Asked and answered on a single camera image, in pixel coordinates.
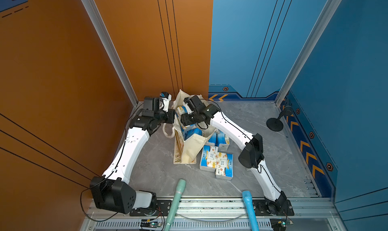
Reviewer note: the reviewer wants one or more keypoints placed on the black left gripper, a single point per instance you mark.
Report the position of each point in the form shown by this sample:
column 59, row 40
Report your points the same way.
column 171, row 113

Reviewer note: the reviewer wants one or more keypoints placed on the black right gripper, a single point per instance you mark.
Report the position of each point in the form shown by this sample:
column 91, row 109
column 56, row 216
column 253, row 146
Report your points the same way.
column 185, row 120

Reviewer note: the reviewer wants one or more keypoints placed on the blue white tissue pack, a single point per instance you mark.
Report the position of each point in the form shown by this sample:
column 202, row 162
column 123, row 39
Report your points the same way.
column 194, row 131

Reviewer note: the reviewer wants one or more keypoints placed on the blue cartoon tissue pack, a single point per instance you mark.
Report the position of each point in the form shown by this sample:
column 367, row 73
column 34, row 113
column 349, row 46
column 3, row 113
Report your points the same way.
column 185, row 129

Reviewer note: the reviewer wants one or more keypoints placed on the cream floral canvas bag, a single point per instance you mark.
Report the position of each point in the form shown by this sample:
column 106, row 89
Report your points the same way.
column 189, row 140

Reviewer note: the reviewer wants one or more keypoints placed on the row tissue pack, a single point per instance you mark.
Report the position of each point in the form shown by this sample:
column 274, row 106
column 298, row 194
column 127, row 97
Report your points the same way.
column 181, row 110
column 212, row 140
column 222, row 142

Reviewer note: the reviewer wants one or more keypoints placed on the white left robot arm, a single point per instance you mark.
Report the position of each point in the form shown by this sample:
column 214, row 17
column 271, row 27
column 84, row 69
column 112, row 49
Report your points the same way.
column 112, row 191

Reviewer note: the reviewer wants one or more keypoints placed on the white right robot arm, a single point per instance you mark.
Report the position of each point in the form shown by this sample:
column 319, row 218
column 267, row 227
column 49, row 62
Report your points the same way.
column 251, row 146

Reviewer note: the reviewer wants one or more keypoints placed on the black round-base stand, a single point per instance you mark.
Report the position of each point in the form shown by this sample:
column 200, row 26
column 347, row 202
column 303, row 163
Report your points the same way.
column 275, row 124

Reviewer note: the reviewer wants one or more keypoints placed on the left circuit board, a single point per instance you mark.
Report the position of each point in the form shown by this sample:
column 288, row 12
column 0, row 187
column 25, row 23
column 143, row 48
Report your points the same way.
column 150, row 225

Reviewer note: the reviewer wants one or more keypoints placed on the circuit board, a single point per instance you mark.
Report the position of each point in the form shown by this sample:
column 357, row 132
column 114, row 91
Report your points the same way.
column 150, row 225
column 280, row 224

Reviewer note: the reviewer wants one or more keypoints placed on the right circuit board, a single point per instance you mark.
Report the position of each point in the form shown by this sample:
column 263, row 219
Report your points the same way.
column 280, row 224

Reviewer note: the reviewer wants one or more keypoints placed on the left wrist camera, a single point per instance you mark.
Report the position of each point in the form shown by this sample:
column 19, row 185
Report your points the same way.
column 165, row 99

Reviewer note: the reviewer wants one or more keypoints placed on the green handle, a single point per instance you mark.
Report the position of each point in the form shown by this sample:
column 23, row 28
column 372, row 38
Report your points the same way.
column 181, row 185

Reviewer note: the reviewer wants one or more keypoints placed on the aluminium front rail frame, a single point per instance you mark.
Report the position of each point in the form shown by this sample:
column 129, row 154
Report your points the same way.
column 221, row 214

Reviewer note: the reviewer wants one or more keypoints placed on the blue handle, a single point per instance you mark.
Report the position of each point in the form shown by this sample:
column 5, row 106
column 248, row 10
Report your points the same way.
column 248, row 201

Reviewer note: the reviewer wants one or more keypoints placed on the aluminium corner post left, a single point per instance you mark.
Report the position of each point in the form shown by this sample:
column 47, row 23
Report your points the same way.
column 102, row 31

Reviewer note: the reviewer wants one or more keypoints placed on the aluminium corner post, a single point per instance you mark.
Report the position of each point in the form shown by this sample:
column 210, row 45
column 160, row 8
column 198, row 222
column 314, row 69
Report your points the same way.
column 102, row 31
column 319, row 27

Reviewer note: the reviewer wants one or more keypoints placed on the aluminium corner post right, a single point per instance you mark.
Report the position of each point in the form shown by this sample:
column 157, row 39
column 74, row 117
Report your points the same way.
column 319, row 27

